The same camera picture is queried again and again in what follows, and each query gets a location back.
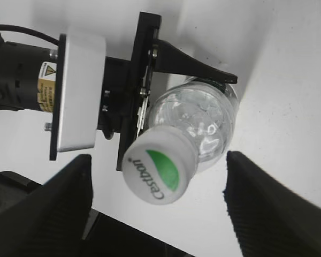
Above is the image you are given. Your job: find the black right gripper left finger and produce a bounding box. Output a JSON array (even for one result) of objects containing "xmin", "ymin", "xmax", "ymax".
[{"xmin": 0, "ymin": 154, "xmax": 93, "ymax": 256}]

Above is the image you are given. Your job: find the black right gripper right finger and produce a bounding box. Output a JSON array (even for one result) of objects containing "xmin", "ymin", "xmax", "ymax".
[{"xmin": 224, "ymin": 151, "xmax": 321, "ymax": 256}]

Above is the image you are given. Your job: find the black cable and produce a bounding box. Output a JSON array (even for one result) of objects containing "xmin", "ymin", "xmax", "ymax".
[{"xmin": 0, "ymin": 24, "xmax": 60, "ymax": 47}]

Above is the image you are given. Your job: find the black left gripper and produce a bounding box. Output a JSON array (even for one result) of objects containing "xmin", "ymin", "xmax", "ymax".
[{"xmin": 97, "ymin": 12, "xmax": 238, "ymax": 171}]

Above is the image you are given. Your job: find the white green bottle cap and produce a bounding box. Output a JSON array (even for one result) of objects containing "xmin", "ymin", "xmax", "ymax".
[{"xmin": 122, "ymin": 125, "xmax": 198, "ymax": 205}]

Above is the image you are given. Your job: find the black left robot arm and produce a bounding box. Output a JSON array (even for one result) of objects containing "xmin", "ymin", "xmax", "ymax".
[{"xmin": 0, "ymin": 12, "xmax": 238, "ymax": 171}]

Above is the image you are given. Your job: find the clear cestbon water bottle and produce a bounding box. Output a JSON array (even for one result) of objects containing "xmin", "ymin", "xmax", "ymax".
[{"xmin": 122, "ymin": 78, "xmax": 239, "ymax": 205}]

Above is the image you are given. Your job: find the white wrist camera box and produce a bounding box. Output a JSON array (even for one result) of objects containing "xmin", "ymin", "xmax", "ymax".
[{"xmin": 49, "ymin": 29, "xmax": 106, "ymax": 161}]

